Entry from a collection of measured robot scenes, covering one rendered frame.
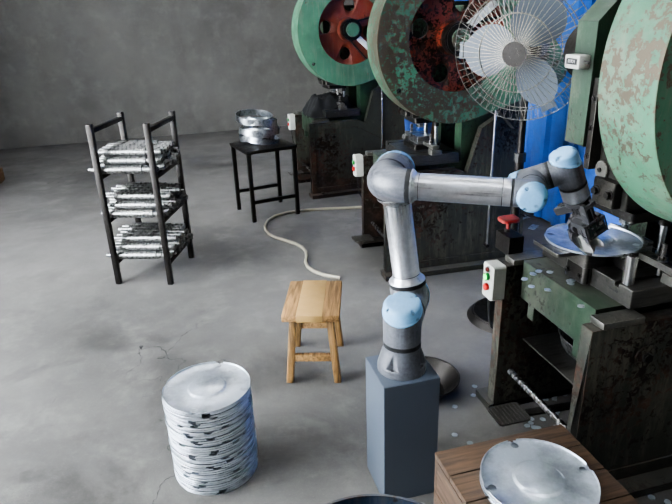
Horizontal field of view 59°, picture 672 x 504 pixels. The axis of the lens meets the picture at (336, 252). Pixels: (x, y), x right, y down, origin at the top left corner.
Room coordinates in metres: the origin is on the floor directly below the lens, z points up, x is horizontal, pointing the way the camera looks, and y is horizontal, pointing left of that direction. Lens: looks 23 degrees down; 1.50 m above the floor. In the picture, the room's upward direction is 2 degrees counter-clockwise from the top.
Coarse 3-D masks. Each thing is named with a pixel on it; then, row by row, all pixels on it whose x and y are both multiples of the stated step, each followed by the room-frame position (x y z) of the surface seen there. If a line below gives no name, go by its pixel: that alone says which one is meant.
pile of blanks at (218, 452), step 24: (168, 408) 1.57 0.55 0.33; (240, 408) 1.59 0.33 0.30; (168, 432) 1.61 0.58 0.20; (192, 432) 1.53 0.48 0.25; (216, 432) 1.53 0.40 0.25; (240, 432) 1.58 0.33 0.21; (192, 456) 1.54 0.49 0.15; (216, 456) 1.53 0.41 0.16; (240, 456) 1.57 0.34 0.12; (192, 480) 1.53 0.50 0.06; (216, 480) 1.53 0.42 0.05; (240, 480) 1.56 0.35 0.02
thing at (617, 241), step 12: (552, 228) 1.86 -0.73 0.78; (564, 228) 1.86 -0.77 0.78; (612, 228) 1.84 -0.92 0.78; (552, 240) 1.75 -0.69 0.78; (564, 240) 1.75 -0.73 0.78; (612, 240) 1.72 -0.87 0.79; (624, 240) 1.73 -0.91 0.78; (636, 240) 1.73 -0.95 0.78; (576, 252) 1.64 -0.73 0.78; (600, 252) 1.64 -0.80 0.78; (612, 252) 1.64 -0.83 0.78; (624, 252) 1.64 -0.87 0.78
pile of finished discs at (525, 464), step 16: (496, 448) 1.28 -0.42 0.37; (512, 448) 1.28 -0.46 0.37; (528, 448) 1.28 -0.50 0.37; (544, 448) 1.27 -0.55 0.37; (560, 448) 1.27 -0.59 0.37; (496, 464) 1.22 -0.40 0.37; (512, 464) 1.22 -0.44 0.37; (528, 464) 1.21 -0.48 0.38; (544, 464) 1.21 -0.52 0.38; (560, 464) 1.21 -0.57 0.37; (576, 464) 1.21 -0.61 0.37; (480, 480) 1.18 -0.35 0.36; (496, 480) 1.16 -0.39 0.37; (512, 480) 1.16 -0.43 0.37; (528, 480) 1.15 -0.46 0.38; (544, 480) 1.15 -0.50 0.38; (560, 480) 1.15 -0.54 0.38; (576, 480) 1.15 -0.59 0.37; (592, 480) 1.15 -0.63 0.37; (496, 496) 1.11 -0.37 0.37; (512, 496) 1.11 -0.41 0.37; (528, 496) 1.11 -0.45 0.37; (544, 496) 1.10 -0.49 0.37; (560, 496) 1.10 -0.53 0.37; (576, 496) 1.10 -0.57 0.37; (592, 496) 1.10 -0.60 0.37
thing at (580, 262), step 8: (536, 240) 1.76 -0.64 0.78; (544, 240) 1.76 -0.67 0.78; (544, 248) 1.71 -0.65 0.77; (552, 248) 1.69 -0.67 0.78; (560, 256) 1.64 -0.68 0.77; (568, 256) 1.65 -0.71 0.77; (576, 256) 1.74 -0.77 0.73; (584, 256) 1.70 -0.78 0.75; (592, 256) 1.70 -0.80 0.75; (568, 264) 1.77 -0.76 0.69; (576, 264) 1.73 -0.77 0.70; (584, 264) 1.70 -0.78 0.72; (592, 264) 1.70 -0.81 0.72; (600, 264) 1.71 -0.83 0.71; (568, 272) 1.77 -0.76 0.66; (576, 272) 1.73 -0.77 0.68; (584, 272) 1.70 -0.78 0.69; (576, 280) 1.72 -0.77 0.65; (584, 280) 1.69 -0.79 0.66
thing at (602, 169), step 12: (600, 156) 1.83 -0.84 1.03; (600, 168) 1.80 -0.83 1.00; (600, 180) 1.77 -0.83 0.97; (612, 180) 1.75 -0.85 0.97; (600, 192) 1.76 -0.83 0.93; (612, 192) 1.71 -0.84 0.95; (624, 192) 1.71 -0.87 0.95; (600, 204) 1.76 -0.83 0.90; (612, 204) 1.71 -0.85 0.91; (624, 204) 1.70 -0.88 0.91; (636, 204) 1.70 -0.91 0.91
